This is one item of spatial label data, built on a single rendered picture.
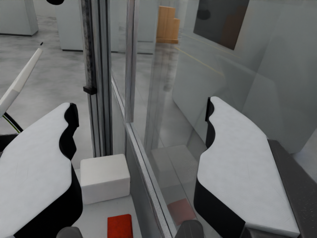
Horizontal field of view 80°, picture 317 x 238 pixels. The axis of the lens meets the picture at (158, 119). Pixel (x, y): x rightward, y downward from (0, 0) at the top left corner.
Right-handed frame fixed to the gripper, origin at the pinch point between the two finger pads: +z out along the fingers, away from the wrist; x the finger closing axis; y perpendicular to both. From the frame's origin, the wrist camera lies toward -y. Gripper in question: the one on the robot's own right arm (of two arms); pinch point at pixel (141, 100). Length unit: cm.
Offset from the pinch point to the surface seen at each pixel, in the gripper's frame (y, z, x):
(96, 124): 41, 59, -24
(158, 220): 47, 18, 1
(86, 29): 3, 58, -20
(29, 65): 6.1, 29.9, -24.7
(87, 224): 57, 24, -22
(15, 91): 6.9, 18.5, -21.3
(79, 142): 135, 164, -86
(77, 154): 135, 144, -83
